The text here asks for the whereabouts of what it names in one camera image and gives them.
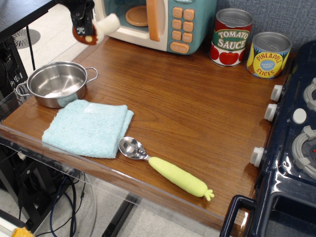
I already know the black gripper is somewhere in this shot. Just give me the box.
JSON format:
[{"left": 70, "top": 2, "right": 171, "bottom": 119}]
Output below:
[{"left": 55, "top": 0, "right": 95, "bottom": 35}]

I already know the plush brown mushroom toy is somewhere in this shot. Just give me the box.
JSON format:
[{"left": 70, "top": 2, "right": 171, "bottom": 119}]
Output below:
[{"left": 72, "top": 13, "right": 120, "bottom": 45}]

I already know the small steel pot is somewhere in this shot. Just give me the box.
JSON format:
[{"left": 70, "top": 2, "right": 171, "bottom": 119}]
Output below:
[{"left": 16, "top": 61, "right": 99, "bottom": 108}]

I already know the black side desk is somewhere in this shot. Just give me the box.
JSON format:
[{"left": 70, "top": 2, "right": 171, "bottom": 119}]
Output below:
[{"left": 0, "top": 0, "right": 57, "bottom": 99}]

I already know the toy microwave teal cream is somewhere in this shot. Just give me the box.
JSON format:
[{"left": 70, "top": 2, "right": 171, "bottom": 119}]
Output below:
[{"left": 94, "top": 0, "right": 217, "bottom": 55}]

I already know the light blue folded cloth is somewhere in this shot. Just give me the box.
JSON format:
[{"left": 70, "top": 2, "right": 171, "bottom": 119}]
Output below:
[{"left": 42, "top": 100, "right": 134, "bottom": 159}]

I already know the tomato sauce can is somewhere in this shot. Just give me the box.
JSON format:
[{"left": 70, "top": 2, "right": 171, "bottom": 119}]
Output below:
[{"left": 209, "top": 8, "right": 254, "bottom": 66}]

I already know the clear acrylic table guard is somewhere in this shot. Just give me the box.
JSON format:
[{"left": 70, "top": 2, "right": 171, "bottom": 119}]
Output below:
[{"left": 0, "top": 91, "right": 223, "bottom": 233}]

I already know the pineapple slices can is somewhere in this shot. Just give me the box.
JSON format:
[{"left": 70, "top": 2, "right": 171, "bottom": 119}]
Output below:
[{"left": 246, "top": 32, "right": 292, "bottom": 79}]

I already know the dark blue toy stove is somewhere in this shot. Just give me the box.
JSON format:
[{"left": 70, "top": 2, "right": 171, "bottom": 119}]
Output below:
[{"left": 220, "top": 41, "right": 316, "bottom": 237}]

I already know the spoon with yellow handle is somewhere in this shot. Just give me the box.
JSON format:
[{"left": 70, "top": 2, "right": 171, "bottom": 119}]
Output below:
[{"left": 118, "top": 137, "right": 215, "bottom": 201}]

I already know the floor cables bundle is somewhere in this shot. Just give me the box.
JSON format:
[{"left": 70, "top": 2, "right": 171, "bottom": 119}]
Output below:
[{"left": 17, "top": 172, "right": 97, "bottom": 237}]

